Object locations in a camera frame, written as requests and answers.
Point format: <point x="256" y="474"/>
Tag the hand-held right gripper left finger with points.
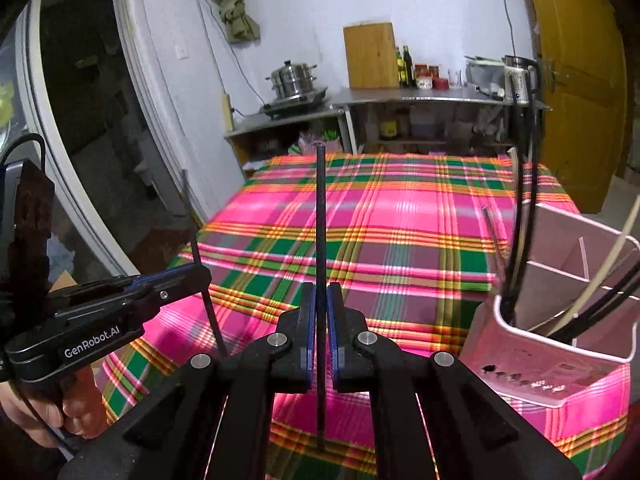
<point x="310" y="335"/>

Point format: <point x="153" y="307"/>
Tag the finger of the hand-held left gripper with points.
<point x="175" y="275"/>
<point x="190" y="291"/>

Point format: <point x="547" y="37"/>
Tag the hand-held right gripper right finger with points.
<point x="334" y="335"/>

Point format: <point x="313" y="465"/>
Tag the black chopstick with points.
<point x="521" y="185"/>
<point x="617" y="287"/>
<point x="320" y="210"/>
<point x="192" y="240"/>
<point x="620" y="302"/>
<point x="534" y="170"/>

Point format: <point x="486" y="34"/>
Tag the pink plastic utensil holder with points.
<point x="550" y="375"/>

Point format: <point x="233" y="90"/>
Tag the light wooden chopstick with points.
<point x="600" y="280"/>
<point x="515" y="185"/>

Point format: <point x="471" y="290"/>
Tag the person's left hand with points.
<point x="35" y="412"/>

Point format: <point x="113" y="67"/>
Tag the pink green plaid tablecloth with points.
<point x="400" y="230"/>

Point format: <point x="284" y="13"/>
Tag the low steel table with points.
<point x="280" y="122"/>

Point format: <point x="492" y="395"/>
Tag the pink plastic bag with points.
<point x="312" y="142"/>

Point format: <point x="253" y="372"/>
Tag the black induction cooker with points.
<point x="295" y="102"/>

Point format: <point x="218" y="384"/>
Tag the stainless steel steamer pot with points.
<point x="291" y="79"/>

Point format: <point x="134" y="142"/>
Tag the steel kitchen counter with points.
<point x="425" y="95"/>

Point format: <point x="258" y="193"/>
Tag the olive hanging cloth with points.
<point x="235" y="5"/>

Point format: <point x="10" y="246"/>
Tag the dark oil bottle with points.
<point x="406" y="67"/>

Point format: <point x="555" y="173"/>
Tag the wooden cutting board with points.
<point x="371" y="55"/>

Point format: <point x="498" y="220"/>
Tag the clear drinking glass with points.
<point x="454" y="79"/>

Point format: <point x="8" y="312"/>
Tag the grey kitchen appliance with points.
<point x="482" y="75"/>

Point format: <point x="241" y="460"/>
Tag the white electric kettle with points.
<point x="519" y="80"/>

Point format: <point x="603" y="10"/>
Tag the yellow wooden door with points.
<point x="575" y="85"/>

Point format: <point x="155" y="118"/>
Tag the white door frame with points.
<point x="150" y="110"/>

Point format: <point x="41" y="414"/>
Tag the white wall switch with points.
<point x="181" y="51"/>

